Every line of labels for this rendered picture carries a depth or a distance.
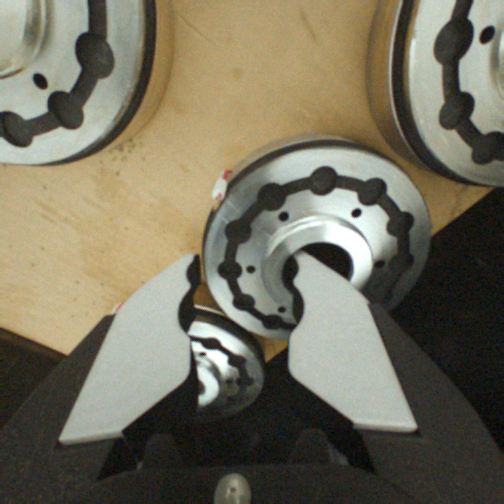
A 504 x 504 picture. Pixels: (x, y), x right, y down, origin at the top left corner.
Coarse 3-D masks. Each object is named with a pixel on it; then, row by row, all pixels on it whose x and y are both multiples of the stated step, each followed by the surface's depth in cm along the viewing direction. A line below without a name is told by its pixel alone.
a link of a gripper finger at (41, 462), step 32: (96, 352) 7; (64, 384) 6; (32, 416) 6; (64, 416) 6; (0, 448) 5; (32, 448) 5; (64, 448) 5; (96, 448) 5; (128, 448) 6; (0, 480) 5; (32, 480) 5; (64, 480) 5; (96, 480) 5
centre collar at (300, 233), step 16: (304, 224) 10; (320, 224) 10; (336, 224) 10; (352, 224) 11; (272, 240) 11; (288, 240) 10; (304, 240) 10; (320, 240) 10; (336, 240) 10; (352, 240) 10; (272, 256) 11; (288, 256) 11; (352, 256) 11; (368, 256) 11; (272, 272) 11; (352, 272) 11; (368, 272) 11; (272, 288) 12; (288, 288) 12; (288, 304) 12
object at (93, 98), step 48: (48, 0) 7; (96, 0) 7; (144, 0) 7; (48, 48) 8; (96, 48) 8; (144, 48) 8; (0, 96) 8; (48, 96) 8; (96, 96) 8; (0, 144) 9; (48, 144) 9; (96, 144) 9
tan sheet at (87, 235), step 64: (192, 0) 9; (256, 0) 9; (320, 0) 9; (192, 64) 10; (256, 64) 10; (320, 64) 10; (192, 128) 12; (256, 128) 12; (320, 128) 12; (0, 192) 13; (64, 192) 13; (128, 192) 13; (192, 192) 13; (448, 192) 13; (0, 256) 15; (64, 256) 15; (128, 256) 15; (0, 320) 17; (64, 320) 17
